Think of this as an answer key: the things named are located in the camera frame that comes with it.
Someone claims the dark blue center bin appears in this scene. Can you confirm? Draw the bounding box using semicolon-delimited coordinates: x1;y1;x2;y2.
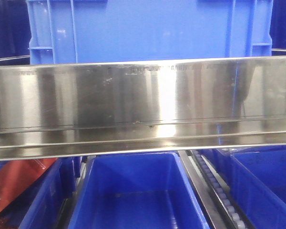
68;152;209;229

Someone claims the dark blue bin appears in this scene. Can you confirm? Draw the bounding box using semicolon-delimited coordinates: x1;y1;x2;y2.
199;146;286;229
0;157;81;229
68;152;209;229

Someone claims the stainless steel shelf beam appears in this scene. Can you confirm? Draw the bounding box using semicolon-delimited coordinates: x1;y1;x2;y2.
0;56;286;161

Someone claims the light blue upper bin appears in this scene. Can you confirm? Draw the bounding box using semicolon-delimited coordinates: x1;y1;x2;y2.
27;0;273;64

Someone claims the dark blue right bin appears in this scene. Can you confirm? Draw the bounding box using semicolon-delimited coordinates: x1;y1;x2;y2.
199;146;286;229

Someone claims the dark blue left bin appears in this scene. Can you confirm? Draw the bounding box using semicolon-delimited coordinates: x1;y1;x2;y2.
0;157;81;229

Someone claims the red flat item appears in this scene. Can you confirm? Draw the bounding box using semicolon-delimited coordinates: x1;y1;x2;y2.
0;158;57;213

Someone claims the right roller track rail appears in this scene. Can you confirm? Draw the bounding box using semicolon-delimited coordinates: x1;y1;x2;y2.
178;150;254;229

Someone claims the roller track rail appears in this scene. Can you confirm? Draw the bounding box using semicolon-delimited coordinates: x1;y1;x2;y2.
178;150;254;229
56;156;95;229

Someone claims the left roller track rail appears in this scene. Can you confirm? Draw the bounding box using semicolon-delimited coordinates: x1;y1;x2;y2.
56;156;95;229

